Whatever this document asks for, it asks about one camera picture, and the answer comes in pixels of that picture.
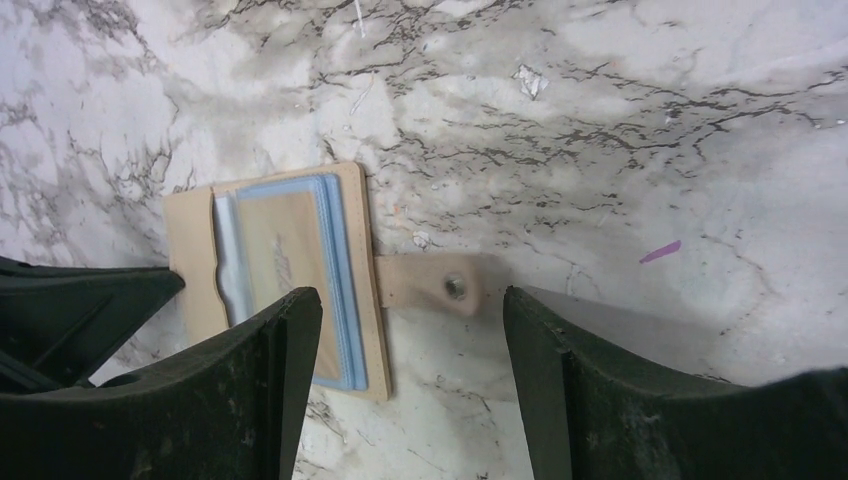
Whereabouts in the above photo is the beige card holder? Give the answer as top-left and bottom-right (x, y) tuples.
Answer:
(164, 162), (484, 401)

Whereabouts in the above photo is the tan card in holder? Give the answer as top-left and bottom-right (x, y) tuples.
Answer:
(237, 191), (343, 381)

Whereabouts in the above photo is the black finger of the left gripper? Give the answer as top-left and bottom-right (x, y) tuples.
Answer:
(1, 258), (185, 393)

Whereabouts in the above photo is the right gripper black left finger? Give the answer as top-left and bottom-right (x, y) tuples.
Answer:
(1, 287), (322, 479)

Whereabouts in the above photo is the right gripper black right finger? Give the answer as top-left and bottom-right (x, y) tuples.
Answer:
(503, 286), (847, 479)

